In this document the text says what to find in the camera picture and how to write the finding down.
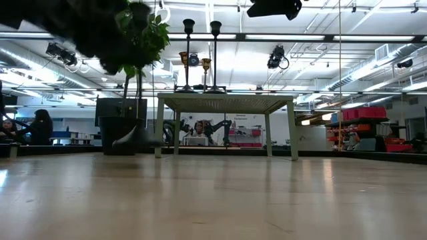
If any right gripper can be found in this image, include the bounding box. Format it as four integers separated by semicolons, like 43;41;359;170
246;0;303;21

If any black plant pot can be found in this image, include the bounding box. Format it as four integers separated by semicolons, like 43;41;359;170
98;115;145;156

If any black overhead camera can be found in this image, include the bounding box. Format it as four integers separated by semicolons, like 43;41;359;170
266;45;290;71

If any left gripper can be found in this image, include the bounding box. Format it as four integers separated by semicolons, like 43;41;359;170
0;0;133;75

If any white hanging hook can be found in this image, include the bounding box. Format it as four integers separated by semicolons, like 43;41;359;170
155;5;171;24

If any black ceiling-mounted camera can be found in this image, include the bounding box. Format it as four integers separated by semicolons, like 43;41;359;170
45;42;78;67

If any white background table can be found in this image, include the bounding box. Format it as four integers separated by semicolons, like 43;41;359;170
49;132;95;146

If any silver ventilation duct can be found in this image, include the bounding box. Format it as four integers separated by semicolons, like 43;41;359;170
328;43;427;91

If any person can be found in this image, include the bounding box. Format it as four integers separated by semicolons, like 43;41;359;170
0;118;17;144
193;120;208;138
16;109;54;146

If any dark shelf unit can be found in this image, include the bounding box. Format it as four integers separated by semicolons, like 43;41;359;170
325;106;390;151

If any gold candlestick holder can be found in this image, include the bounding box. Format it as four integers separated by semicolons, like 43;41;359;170
179;51;189;93
199;58;213;93

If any white shelf with red bins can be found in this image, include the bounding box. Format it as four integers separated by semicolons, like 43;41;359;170
228;127;263;148

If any pale green perforated metal table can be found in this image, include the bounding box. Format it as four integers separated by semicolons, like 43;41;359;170
155;92;300;161

